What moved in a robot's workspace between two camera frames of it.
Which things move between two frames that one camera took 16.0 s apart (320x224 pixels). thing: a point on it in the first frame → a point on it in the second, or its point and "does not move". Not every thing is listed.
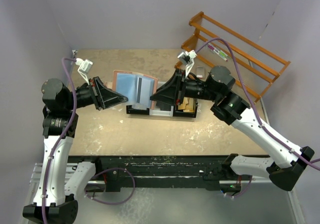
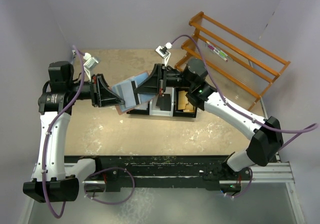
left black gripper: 103,96 does not move
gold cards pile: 187,105 does not move
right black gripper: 170,92 → 151,85
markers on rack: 220,53 does not move
